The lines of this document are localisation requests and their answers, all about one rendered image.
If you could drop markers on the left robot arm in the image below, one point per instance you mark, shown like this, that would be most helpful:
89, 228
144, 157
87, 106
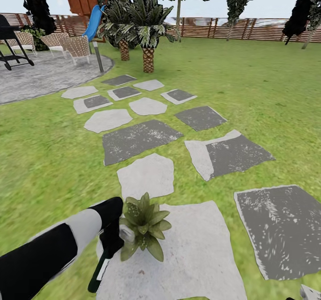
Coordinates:
46, 255

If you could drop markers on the pot plant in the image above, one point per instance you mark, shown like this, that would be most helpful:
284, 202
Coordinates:
148, 223

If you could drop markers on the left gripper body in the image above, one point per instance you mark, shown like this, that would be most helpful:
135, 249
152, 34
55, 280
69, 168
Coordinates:
112, 239

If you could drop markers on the garden chair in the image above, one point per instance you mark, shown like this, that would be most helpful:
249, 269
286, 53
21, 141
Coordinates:
79, 47
56, 41
25, 39

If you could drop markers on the charcoal grill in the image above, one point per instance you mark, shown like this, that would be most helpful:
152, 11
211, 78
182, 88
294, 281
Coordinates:
7, 31

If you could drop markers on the insectifuge atomizer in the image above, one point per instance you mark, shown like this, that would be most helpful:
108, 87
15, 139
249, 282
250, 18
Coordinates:
99, 271

